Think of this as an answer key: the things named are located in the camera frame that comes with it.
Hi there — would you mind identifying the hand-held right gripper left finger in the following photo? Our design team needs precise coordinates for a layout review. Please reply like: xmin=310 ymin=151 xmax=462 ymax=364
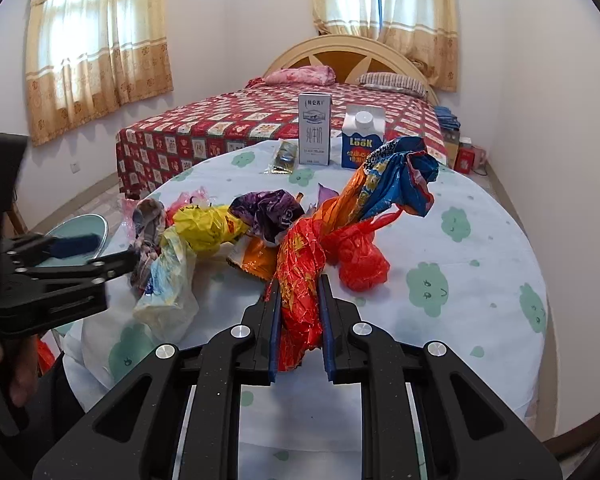
xmin=32 ymin=276 xmax=283 ymax=480

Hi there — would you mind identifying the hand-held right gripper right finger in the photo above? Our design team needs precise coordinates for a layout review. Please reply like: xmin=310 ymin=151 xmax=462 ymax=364
xmin=317 ymin=275 xmax=563 ymax=480

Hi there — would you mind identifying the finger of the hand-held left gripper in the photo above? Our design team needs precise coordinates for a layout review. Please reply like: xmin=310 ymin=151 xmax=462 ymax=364
xmin=0 ymin=232 xmax=103 ymax=267
xmin=10 ymin=249 xmax=141 ymax=287

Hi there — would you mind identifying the teal round basin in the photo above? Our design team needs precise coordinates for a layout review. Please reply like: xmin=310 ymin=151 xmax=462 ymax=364
xmin=32 ymin=213 xmax=110 ymax=266

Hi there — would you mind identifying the red mesh net piece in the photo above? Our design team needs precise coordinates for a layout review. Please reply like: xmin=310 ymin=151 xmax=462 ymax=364
xmin=265 ymin=210 xmax=342 ymax=373

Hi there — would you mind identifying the white translucent plastic bag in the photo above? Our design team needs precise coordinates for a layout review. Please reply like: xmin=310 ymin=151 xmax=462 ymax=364
xmin=132 ymin=232 xmax=199 ymax=343

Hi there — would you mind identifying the red plastic bag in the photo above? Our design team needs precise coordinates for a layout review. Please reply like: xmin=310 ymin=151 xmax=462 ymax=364
xmin=36 ymin=337 xmax=57 ymax=377
xmin=325 ymin=210 xmax=405 ymax=293

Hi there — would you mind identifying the yellow plastic bag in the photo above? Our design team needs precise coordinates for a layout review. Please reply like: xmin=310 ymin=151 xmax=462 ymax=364
xmin=166 ymin=203 xmax=251 ymax=256

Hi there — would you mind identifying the person's left hand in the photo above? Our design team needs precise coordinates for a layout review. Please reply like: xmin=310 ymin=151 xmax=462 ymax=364
xmin=0 ymin=332 xmax=40 ymax=408

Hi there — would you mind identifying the grey patterned plastic bag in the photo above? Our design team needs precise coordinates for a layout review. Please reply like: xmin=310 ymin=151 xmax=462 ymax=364
xmin=130 ymin=197 xmax=168 ymax=291

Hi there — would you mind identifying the crumpled red plastic bag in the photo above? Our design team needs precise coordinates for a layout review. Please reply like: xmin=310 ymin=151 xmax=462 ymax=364
xmin=36 ymin=337 xmax=57 ymax=377

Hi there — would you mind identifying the orange snack packet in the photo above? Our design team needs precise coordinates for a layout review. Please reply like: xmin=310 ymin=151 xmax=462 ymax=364
xmin=227 ymin=235 xmax=281 ymax=281

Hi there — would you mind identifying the pink plastic bag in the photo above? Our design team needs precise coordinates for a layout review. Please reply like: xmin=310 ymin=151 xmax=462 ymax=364
xmin=120 ymin=187 xmax=213 ymax=246

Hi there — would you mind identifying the purple foil wrapper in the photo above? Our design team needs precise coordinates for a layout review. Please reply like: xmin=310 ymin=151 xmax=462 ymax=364
xmin=228 ymin=189 xmax=306 ymax=247

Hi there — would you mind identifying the blue orange foil snack bag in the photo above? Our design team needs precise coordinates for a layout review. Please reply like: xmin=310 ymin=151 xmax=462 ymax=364
xmin=312 ymin=136 xmax=440 ymax=233

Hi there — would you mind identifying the bed with red patterned cover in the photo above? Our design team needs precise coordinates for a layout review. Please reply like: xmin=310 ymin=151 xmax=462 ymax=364
xmin=115 ymin=80 xmax=453 ymax=198

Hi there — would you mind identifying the black remote control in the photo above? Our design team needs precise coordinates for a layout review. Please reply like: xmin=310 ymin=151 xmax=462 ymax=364
xmin=265 ymin=141 xmax=299 ymax=175

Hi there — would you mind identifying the blue white capped carton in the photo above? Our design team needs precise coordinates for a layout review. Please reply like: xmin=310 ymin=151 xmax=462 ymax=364
xmin=340 ymin=105 xmax=387 ymax=170

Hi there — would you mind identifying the wide beige patterned curtain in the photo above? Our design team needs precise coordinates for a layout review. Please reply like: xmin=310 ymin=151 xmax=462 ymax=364
xmin=25 ymin=0 xmax=175 ymax=148

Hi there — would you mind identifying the tall white milk carton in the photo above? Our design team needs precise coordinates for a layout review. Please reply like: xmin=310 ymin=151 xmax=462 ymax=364
xmin=298 ymin=92 xmax=332 ymax=166

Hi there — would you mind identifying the red box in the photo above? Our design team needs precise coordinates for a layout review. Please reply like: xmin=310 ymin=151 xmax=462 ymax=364
xmin=455 ymin=142 xmax=486 ymax=173

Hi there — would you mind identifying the cardboard box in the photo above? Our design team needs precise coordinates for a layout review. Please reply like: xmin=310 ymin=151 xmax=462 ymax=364
xmin=442 ymin=127 xmax=463 ymax=168

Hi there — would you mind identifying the blue folded cloth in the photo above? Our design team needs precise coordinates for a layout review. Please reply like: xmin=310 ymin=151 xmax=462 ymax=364
xmin=435 ymin=105 xmax=462 ymax=131

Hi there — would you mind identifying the striped pillow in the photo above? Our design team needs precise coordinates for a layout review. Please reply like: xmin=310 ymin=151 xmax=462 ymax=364
xmin=355 ymin=72 xmax=428 ymax=100

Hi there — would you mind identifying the pink pillow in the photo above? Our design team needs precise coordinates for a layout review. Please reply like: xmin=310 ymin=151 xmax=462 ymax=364
xmin=265 ymin=65 xmax=337 ymax=86

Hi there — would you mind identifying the wooden bed headboard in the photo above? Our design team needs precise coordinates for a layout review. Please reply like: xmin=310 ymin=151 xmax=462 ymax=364
xmin=262 ymin=35 xmax=440 ymax=106

